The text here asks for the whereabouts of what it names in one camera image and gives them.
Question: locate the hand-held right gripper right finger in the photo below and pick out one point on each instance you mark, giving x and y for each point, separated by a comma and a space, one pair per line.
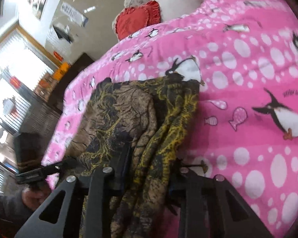
193, 191

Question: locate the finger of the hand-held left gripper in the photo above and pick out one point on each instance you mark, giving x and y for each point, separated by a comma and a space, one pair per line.
62, 166

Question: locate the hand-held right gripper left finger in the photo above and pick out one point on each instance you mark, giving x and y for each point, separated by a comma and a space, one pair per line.
121, 176

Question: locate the brown yellow floral shirt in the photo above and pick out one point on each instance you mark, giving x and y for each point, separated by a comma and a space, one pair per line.
144, 119

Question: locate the person's left forearm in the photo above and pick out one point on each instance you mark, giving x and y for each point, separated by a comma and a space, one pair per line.
7, 210

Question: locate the person's left hand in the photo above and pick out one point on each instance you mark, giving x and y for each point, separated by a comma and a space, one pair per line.
36, 199

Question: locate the orange cardboard boxes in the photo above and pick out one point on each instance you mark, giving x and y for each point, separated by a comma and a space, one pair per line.
46, 85

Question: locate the dark wooden desk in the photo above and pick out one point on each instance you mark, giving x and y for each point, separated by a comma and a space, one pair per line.
72, 79

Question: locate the window with blinds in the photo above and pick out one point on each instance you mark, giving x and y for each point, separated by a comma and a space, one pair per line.
17, 67

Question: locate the orange plastic basin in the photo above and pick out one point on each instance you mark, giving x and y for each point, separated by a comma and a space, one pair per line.
61, 71

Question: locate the pink penguin printed blanket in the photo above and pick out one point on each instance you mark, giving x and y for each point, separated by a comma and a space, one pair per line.
250, 91

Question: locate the dark hanging cloth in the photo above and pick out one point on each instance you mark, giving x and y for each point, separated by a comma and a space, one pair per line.
62, 32

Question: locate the red heart-shaped ruffled pillow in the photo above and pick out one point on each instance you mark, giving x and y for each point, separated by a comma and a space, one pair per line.
131, 21

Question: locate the white square pillow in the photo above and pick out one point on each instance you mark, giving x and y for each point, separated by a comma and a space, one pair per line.
178, 2

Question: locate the red wall sticker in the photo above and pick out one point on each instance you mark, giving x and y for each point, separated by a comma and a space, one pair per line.
58, 55

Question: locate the eye chart wall poster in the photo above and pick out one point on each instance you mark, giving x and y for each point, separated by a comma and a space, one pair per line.
73, 13

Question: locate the framed wall picture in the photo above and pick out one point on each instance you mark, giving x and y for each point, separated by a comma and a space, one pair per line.
38, 1

